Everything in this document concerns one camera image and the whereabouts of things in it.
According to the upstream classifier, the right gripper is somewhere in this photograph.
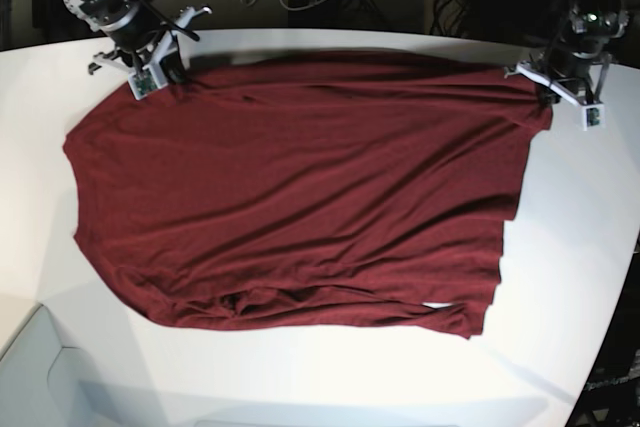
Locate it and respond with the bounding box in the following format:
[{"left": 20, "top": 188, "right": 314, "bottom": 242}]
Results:
[{"left": 88, "top": 24, "right": 189, "bottom": 100}]

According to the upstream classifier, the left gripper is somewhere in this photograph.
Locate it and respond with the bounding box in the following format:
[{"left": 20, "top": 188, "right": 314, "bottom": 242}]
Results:
[{"left": 504, "top": 50, "right": 611, "bottom": 131}]

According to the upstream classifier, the dark red t-shirt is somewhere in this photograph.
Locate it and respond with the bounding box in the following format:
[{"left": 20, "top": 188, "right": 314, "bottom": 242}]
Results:
[{"left": 63, "top": 51, "right": 553, "bottom": 338}]

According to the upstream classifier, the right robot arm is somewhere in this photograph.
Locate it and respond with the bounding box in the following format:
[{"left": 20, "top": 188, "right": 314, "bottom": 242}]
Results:
[{"left": 63, "top": 0, "right": 211, "bottom": 100}]

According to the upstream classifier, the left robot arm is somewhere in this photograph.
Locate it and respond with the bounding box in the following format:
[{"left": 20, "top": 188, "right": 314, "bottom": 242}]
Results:
[{"left": 504, "top": 0, "right": 631, "bottom": 131}]

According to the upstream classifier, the white bin at corner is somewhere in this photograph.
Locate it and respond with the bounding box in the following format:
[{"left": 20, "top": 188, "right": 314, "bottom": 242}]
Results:
[{"left": 0, "top": 302, "right": 166, "bottom": 427}]

